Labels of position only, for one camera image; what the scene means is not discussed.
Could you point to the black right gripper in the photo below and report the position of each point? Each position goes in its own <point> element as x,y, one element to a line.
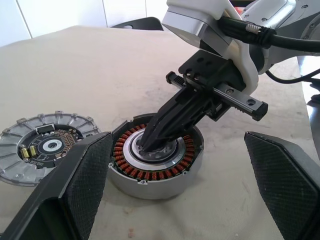
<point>212,72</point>

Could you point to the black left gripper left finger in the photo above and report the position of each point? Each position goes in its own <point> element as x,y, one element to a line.
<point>75,180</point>

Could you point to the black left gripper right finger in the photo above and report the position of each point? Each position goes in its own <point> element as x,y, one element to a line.
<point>282,180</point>

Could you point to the small grey object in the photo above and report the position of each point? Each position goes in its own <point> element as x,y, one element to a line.
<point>30,130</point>

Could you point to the silver motor housing copper windings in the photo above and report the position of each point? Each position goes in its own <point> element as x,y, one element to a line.
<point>155,190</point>

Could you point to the black plastic chair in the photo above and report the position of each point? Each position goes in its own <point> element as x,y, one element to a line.
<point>147,23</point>

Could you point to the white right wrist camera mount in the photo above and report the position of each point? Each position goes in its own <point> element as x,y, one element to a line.
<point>190,22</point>

